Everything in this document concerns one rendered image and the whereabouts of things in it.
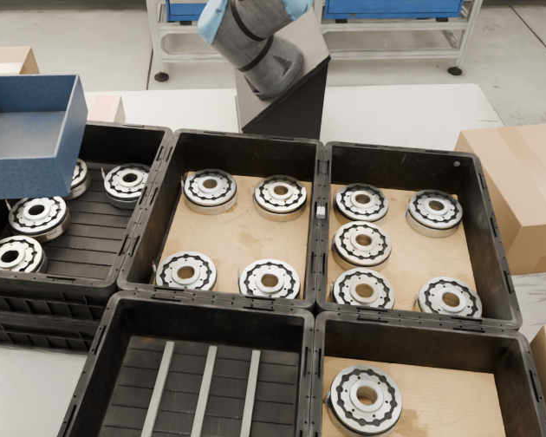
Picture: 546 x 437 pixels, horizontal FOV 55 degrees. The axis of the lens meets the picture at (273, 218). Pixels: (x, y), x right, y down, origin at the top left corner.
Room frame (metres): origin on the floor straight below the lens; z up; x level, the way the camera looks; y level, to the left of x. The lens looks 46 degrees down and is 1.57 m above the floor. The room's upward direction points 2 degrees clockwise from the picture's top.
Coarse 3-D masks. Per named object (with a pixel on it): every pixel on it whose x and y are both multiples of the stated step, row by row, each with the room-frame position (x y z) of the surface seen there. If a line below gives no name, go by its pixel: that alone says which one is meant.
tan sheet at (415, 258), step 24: (336, 192) 0.79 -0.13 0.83; (384, 192) 0.79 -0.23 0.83; (408, 192) 0.80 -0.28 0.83; (408, 240) 0.66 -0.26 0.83; (432, 240) 0.67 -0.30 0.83; (456, 240) 0.67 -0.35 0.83; (336, 264) 0.60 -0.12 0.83; (408, 264) 0.61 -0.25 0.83; (432, 264) 0.61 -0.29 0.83; (456, 264) 0.61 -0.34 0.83; (408, 288) 0.55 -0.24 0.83
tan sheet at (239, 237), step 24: (240, 192) 0.78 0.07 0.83; (192, 216) 0.70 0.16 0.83; (216, 216) 0.71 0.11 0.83; (240, 216) 0.71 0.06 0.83; (168, 240) 0.64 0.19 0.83; (192, 240) 0.64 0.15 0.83; (216, 240) 0.64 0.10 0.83; (240, 240) 0.65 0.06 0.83; (264, 240) 0.65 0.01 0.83; (288, 240) 0.65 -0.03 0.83; (216, 264) 0.59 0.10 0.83; (240, 264) 0.59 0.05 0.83
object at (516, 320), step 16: (336, 144) 0.82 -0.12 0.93; (352, 144) 0.82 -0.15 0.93; (368, 144) 0.82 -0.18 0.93; (480, 160) 0.79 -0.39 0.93; (480, 176) 0.74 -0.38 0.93; (480, 192) 0.70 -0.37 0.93; (320, 224) 0.60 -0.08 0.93; (496, 224) 0.62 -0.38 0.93; (320, 240) 0.57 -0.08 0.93; (496, 240) 0.58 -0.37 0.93; (320, 256) 0.53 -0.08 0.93; (496, 256) 0.55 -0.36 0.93; (320, 272) 0.50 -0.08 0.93; (320, 288) 0.47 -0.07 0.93; (512, 288) 0.49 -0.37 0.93; (320, 304) 0.44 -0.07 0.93; (336, 304) 0.44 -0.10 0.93; (512, 304) 0.46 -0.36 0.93; (432, 320) 0.42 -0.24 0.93; (448, 320) 0.42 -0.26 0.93; (464, 320) 0.43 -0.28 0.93; (480, 320) 0.43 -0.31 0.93; (496, 320) 0.43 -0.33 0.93; (512, 320) 0.43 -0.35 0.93
